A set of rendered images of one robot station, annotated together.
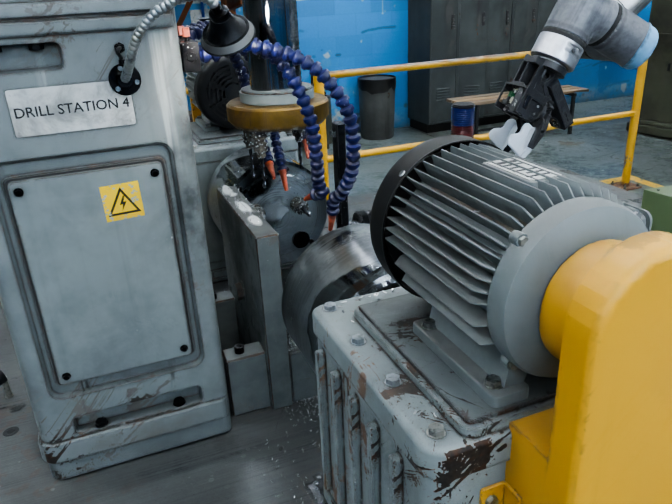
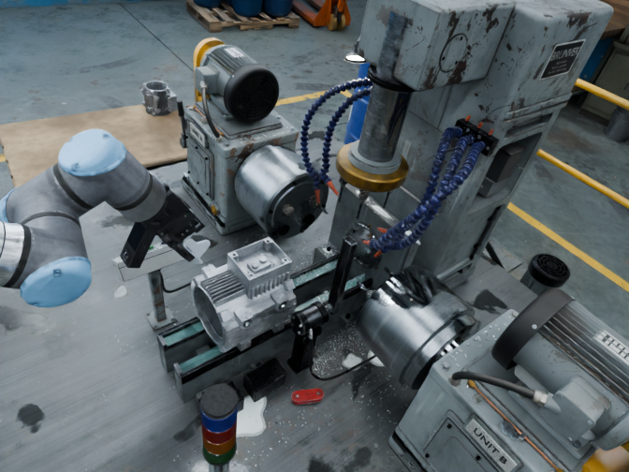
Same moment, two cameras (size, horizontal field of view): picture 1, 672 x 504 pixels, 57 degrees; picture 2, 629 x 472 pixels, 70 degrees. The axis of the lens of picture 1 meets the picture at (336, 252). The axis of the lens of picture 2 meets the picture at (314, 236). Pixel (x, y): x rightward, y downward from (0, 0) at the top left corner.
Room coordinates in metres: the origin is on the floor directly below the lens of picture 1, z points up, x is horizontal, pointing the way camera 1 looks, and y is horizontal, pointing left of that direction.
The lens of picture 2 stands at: (1.96, -0.38, 1.91)
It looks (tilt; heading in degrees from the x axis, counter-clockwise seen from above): 42 degrees down; 157
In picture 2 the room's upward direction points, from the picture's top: 11 degrees clockwise
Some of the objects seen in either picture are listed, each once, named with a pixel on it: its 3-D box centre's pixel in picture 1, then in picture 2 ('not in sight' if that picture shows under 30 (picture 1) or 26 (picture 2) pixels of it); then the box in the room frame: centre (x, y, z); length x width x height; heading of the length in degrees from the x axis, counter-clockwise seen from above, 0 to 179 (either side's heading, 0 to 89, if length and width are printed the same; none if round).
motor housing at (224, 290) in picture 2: not in sight; (243, 299); (1.24, -0.24, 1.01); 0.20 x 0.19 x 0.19; 112
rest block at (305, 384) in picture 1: (299, 363); (326, 260); (1.00, 0.08, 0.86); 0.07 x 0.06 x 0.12; 21
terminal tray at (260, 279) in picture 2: not in sight; (258, 267); (1.22, -0.20, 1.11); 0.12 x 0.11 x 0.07; 112
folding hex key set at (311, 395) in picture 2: not in sight; (307, 396); (1.43, -0.09, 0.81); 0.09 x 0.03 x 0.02; 87
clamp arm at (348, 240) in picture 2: (341, 180); (340, 278); (1.30, -0.02, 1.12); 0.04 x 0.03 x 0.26; 111
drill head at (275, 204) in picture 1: (262, 200); (424, 333); (1.44, 0.17, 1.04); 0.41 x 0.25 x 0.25; 21
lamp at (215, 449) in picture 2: not in sight; (219, 433); (1.60, -0.34, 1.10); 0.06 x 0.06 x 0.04
